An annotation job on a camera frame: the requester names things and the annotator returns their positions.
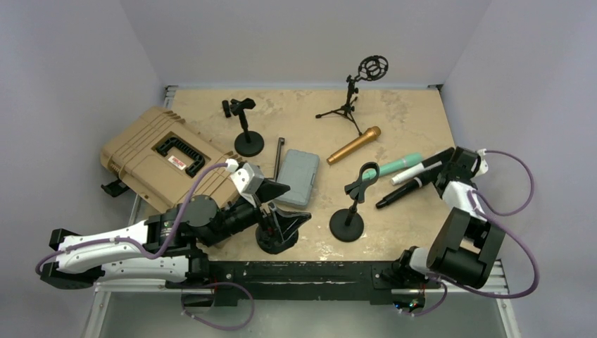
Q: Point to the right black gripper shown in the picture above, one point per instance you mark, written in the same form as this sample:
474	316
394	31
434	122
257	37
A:
434	183

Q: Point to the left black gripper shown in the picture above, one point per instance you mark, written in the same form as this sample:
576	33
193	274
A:
287	221

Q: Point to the black shock mount round base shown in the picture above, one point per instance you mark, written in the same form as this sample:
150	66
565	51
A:
273	239

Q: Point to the black microphone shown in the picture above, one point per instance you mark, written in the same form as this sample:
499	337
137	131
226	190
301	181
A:
418	181

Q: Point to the white microphone silver grille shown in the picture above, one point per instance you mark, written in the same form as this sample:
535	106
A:
410	173

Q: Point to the teal microphone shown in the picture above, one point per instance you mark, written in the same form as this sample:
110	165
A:
405	162

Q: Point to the black clip stand round base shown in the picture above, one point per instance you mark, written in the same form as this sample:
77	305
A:
248	143

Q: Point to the black stand with round base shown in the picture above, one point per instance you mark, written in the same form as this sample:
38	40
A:
347	224

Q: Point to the gold microphone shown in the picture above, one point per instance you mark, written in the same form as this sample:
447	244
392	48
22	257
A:
371	134

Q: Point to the black tripod shock mount stand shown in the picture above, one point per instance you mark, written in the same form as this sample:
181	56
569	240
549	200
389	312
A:
370	69

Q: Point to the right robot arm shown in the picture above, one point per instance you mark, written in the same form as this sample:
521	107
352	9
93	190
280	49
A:
467	244

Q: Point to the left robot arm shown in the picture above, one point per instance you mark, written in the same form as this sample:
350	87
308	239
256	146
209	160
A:
166	246

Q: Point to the grey plastic case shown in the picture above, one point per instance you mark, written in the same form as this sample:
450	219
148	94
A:
298	171

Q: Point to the grey metal T-bar tool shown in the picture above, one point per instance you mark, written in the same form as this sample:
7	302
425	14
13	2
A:
278	155

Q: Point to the small black adapter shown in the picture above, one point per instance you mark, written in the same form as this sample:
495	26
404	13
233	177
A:
226	108

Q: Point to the tan hard case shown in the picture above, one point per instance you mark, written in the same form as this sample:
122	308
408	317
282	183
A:
159	157

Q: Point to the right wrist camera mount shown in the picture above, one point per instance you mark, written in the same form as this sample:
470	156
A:
481	166

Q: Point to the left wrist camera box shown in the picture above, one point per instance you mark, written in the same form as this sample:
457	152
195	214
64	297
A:
247	179

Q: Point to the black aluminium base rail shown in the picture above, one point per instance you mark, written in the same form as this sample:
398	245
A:
230	282

